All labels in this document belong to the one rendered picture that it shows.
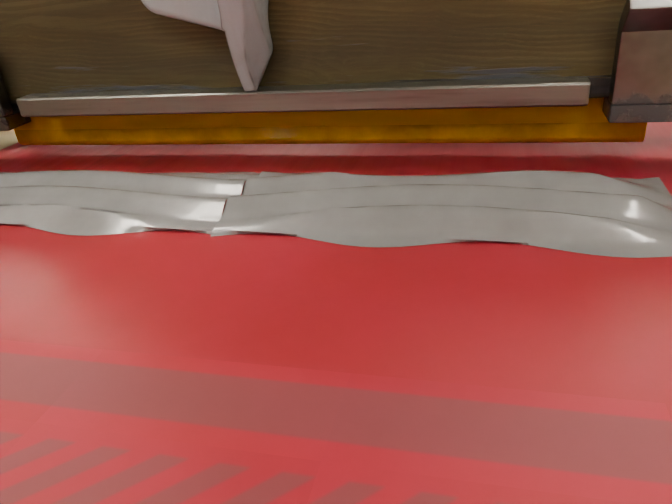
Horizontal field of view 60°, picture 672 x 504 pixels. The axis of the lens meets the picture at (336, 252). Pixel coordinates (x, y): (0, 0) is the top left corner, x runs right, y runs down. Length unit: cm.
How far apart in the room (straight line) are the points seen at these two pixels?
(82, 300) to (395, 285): 11
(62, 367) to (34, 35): 23
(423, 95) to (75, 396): 19
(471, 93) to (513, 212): 7
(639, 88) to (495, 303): 13
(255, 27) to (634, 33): 16
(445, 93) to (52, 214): 18
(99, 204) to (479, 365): 19
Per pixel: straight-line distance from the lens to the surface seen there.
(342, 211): 23
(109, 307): 21
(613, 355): 17
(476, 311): 18
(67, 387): 18
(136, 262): 23
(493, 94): 28
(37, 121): 40
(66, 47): 36
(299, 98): 29
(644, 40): 28
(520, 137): 31
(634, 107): 29
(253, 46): 29
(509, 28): 28
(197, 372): 17
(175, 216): 26
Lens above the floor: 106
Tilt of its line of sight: 28 degrees down
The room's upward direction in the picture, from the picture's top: 5 degrees counter-clockwise
